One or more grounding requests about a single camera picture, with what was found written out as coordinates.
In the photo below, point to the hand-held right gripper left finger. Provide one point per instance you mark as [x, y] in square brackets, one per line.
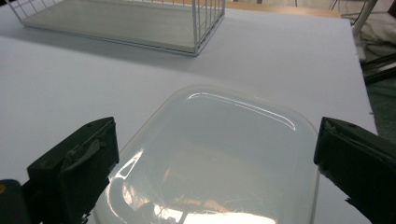
[74, 168]

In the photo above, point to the white metal stand pole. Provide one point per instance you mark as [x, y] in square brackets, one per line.
[364, 15]

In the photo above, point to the black metal stand base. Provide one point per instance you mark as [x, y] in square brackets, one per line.
[381, 70]

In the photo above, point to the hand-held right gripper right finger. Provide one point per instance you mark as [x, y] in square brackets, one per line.
[358, 161]

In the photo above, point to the translucent plastic container lid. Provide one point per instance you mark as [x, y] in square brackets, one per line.
[214, 161]

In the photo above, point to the pale cloth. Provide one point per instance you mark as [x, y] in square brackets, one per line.
[378, 34]

